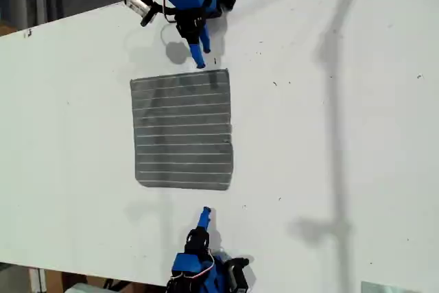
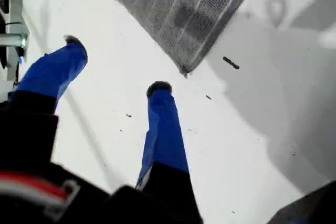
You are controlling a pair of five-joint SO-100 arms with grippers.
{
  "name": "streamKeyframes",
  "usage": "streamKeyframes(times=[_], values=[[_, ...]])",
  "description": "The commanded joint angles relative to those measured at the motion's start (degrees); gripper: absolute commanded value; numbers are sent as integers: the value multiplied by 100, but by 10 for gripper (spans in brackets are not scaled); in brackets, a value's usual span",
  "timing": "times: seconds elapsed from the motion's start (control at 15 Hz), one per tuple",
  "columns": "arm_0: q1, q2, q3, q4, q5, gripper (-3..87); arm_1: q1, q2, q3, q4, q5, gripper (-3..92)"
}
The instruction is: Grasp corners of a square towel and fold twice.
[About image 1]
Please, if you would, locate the white plastic container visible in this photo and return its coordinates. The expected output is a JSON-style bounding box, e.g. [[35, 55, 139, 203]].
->
[[64, 282, 107, 293]]

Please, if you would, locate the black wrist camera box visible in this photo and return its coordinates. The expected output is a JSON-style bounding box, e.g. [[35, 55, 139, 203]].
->
[[228, 264, 250, 293], [123, 0, 154, 16]]

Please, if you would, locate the white table leg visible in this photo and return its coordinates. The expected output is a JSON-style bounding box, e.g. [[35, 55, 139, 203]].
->
[[29, 267, 47, 293]]

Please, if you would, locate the grey striped square towel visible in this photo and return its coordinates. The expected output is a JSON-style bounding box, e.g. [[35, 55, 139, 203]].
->
[[129, 68, 235, 191]]

